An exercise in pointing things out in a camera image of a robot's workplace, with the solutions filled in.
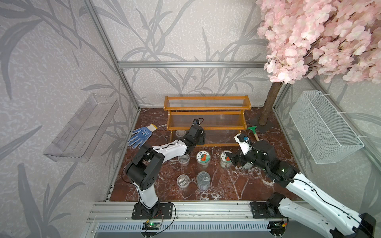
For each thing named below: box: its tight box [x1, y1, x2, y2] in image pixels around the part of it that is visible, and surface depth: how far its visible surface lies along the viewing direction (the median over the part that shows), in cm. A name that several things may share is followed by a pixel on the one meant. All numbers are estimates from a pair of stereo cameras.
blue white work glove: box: [127, 123, 158, 150], surface depth 107 cm
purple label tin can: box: [196, 171, 211, 191], surface depth 79 cm
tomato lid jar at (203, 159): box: [196, 150, 211, 170], surface depth 86 cm
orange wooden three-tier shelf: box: [163, 95, 252, 147], surface depth 117 cm
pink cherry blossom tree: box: [255, 0, 381, 126], surface depth 51 cm
